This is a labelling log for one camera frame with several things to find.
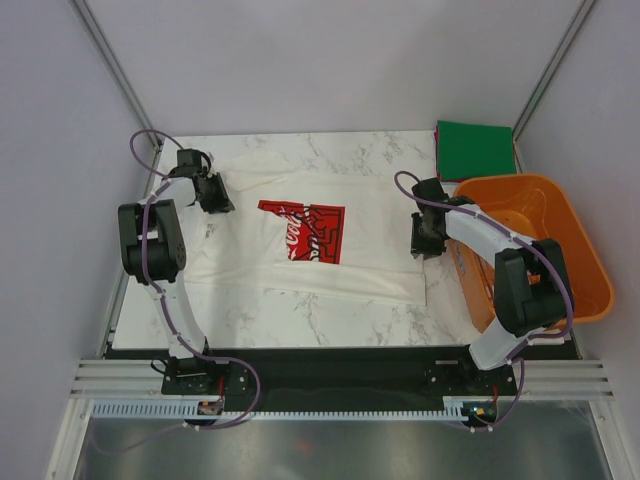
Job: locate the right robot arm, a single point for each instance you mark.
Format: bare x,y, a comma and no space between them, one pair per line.
531,286

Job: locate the folded red t-shirt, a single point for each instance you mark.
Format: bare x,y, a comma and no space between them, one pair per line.
436,150

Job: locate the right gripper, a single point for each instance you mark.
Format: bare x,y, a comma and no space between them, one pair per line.
418,245

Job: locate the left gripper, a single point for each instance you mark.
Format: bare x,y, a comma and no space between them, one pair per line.
223,203

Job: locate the white coca-cola t-shirt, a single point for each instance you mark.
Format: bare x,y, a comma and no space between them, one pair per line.
322,233

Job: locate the white slotted cable duct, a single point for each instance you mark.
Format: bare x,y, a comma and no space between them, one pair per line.
199,410

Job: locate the orange plastic basket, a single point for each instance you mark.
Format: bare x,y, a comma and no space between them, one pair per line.
535,206

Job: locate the left aluminium frame post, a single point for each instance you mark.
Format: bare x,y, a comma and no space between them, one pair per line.
101,43

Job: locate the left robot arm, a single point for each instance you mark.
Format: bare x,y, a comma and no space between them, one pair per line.
154,253

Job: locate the right aluminium frame post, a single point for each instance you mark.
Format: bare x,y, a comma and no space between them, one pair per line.
569,37

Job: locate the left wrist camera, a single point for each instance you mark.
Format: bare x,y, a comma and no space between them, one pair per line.
194,160

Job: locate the aluminium frame post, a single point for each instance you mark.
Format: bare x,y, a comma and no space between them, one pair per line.
569,37
101,43

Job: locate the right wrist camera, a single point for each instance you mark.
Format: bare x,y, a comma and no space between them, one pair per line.
430,190

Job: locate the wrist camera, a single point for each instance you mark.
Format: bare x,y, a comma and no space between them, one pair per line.
430,190
194,160

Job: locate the folded green t-shirt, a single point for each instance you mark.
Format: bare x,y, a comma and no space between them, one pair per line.
469,151

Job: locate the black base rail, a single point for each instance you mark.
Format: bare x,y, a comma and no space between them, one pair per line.
342,379

